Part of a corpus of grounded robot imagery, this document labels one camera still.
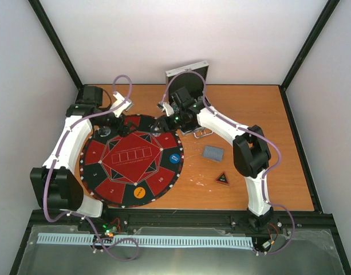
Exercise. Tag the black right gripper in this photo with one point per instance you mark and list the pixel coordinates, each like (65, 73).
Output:
(163, 124)

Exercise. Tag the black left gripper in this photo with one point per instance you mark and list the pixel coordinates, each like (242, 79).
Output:
(123, 132)

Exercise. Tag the clear dealer button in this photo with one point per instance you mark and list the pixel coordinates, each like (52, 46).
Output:
(104, 131)

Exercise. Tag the blue small blind button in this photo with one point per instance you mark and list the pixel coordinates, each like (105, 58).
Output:
(174, 158)

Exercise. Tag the grey card deck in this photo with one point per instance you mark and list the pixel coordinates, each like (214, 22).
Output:
(213, 153)

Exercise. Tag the orange big blind button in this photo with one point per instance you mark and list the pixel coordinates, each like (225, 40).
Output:
(139, 192)

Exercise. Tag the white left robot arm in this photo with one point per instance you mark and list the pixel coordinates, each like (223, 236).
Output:
(57, 190)

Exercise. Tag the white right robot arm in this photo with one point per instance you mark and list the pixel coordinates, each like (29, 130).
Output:
(251, 154)

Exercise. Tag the round red black poker mat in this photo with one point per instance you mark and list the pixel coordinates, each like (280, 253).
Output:
(112, 167)

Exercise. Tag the aluminium poker chip case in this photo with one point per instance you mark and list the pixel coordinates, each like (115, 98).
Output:
(180, 77)

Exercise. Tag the red black triangular button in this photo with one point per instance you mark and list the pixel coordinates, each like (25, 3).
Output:
(222, 179)

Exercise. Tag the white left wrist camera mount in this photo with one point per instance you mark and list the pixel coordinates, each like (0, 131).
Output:
(122, 104)

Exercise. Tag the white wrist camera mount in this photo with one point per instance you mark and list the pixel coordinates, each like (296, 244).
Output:
(165, 107)
(122, 104)

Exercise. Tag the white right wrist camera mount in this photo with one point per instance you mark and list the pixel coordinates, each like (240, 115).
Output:
(165, 107)

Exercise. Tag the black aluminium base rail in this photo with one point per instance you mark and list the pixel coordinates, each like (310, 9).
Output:
(228, 220)

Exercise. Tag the light blue cable duct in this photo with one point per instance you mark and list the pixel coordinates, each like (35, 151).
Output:
(152, 241)

